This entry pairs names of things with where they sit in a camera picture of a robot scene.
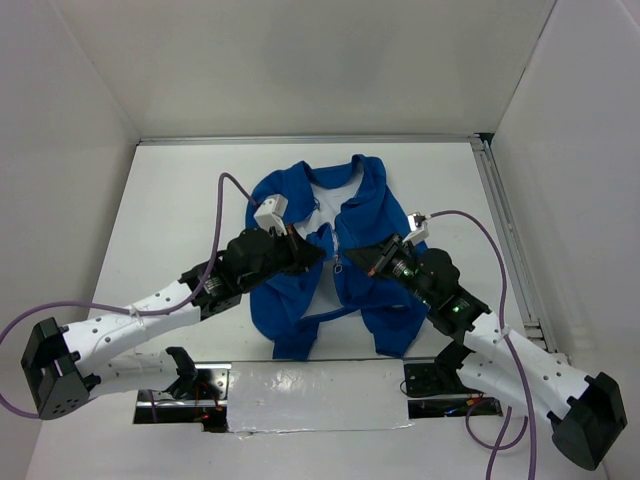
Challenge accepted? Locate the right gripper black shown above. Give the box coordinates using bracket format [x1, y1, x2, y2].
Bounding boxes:
[345, 231, 436, 306]

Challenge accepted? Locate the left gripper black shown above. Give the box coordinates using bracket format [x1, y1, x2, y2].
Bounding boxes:
[239, 223, 325, 294]

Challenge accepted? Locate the blue zip jacket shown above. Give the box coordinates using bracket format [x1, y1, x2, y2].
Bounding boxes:
[250, 154, 427, 361]

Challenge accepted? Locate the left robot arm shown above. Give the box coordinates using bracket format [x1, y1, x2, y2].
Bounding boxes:
[21, 227, 325, 420]

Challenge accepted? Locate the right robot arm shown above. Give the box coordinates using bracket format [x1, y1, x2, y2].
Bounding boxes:
[345, 235, 627, 471]

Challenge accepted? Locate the silver tape patch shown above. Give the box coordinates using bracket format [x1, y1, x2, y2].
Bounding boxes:
[227, 360, 412, 433]

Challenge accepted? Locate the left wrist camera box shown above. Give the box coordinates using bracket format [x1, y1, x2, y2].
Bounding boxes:
[253, 194, 288, 236]

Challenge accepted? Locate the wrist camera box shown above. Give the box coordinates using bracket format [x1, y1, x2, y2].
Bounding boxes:
[253, 194, 288, 236]
[403, 212, 430, 246]

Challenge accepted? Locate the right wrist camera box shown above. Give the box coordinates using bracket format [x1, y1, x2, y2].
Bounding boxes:
[403, 212, 430, 246]

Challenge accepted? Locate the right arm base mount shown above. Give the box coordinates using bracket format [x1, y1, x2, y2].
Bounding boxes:
[399, 342, 502, 420]

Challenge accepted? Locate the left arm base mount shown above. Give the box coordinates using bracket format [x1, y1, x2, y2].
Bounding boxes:
[133, 347, 231, 433]

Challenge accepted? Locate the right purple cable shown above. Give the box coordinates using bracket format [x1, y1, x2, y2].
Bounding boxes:
[424, 209, 544, 480]

